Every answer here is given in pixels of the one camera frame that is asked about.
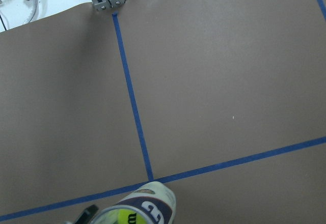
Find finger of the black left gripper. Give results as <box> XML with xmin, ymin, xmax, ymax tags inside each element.
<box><xmin>73</xmin><ymin>205</ymin><xmax>99</xmax><ymax>224</ymax></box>

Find tennis ball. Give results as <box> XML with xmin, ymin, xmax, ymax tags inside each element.
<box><xmin>117</xmin><ymin>209</ymin><xmax>147</xmax><ymax>224</ymax></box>

